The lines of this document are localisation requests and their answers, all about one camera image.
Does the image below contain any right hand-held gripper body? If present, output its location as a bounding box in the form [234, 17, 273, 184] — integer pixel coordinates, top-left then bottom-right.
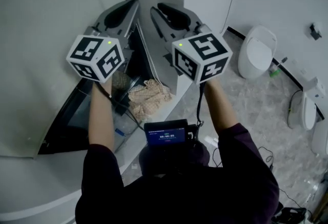
[163, 22, 233, 86]

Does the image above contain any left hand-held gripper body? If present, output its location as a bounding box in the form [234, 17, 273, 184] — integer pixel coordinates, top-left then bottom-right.
[66, 24, 134, 84]

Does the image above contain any person's right forearm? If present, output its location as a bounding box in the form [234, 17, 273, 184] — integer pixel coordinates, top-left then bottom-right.
[204, 79, 239, 132]

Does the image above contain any person's left forearm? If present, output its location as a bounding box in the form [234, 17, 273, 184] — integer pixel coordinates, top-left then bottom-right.
[88, 79, 115, 154]

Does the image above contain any black baseboard strip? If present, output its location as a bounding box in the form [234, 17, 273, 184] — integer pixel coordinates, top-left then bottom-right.
[226, 26, 326, 123]

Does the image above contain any black rectangular box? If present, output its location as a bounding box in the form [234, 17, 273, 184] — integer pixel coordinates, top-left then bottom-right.
[114, 92, 131, 116]

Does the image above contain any white egg-shaped toilet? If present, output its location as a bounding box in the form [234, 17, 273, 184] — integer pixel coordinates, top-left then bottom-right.
[238, 24, 279, 80]

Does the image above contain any beige patterned cloth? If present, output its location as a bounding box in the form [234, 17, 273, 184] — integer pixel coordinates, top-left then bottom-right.
[128, 78, 173, 123]

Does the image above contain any green toilet brush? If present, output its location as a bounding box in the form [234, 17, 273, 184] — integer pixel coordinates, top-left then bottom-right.
[269, 56, 288, 78]

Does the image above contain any black chest-mounted screen device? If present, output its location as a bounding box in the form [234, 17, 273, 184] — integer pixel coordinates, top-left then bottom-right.
[143, 119, 198, 151]

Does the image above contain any white slim toilet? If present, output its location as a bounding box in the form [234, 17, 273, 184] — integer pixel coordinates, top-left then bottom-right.
[301, 89, 319, 131]

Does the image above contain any person's dark sweater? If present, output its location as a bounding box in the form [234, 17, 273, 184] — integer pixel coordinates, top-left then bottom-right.
[75, 123, 280, 224]

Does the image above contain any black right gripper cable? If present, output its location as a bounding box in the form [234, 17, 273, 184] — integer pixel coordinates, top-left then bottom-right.
[196, 80, 206, 127]

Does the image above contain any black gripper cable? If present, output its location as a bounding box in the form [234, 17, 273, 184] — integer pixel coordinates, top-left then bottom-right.
[196, 80, 206, 127]
[98, 82, 145, 131]

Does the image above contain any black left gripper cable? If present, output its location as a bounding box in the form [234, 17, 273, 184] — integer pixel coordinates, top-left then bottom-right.
[98, 82, 145, 131]

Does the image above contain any white wall-mounted box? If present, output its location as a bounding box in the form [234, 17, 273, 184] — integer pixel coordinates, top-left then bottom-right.
[302, 76, 326, 101]

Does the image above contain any black wall-mounted holder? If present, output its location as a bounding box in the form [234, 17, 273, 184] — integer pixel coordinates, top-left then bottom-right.
[309, 22, 322, 40]

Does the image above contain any black floor cable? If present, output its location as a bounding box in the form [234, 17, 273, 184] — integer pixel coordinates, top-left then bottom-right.
[258, 146, 276, 169]

